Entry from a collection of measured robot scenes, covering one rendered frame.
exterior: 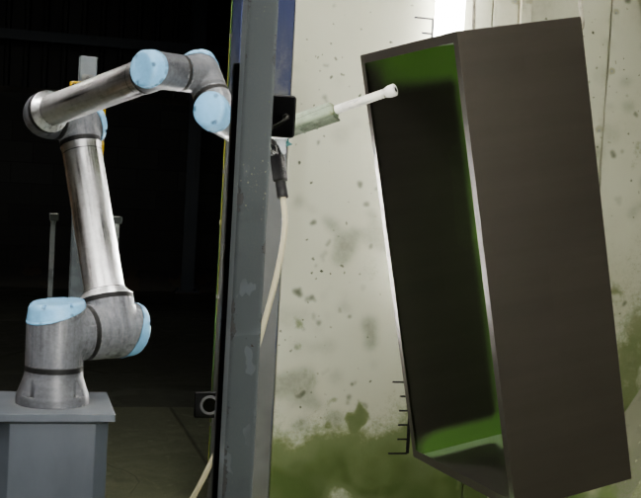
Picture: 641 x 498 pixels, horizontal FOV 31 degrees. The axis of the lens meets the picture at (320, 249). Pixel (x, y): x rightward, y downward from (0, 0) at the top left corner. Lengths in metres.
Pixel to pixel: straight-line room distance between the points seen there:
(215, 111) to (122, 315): 0.67
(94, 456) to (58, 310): 0.38
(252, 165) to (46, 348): 1.33
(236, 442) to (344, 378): 2.09
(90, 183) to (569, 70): 1.32
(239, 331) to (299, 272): 2.02
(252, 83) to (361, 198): 2.09
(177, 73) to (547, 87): 0.91
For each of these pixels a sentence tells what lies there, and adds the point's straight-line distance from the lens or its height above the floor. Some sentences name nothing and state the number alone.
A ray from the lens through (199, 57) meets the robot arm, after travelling 2.86.
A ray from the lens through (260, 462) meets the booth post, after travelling 3.90.
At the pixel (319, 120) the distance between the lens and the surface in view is 3.01.
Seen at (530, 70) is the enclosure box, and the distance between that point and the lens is 2.88.
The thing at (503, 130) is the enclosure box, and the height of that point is 1.41.
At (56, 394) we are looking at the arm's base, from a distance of 3.02.
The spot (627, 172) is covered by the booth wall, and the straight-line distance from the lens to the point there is 4.27.
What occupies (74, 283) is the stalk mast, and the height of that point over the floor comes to 0.88.
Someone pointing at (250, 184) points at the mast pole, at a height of 1.24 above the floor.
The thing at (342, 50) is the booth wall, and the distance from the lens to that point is 3.87.
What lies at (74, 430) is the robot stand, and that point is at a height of 0.60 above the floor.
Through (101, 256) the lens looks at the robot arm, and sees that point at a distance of 3.16.
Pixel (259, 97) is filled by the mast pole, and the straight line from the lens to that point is 1.81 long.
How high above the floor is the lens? 1.24
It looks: 3 degrees down
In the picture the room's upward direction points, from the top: 3 degrees clockwise
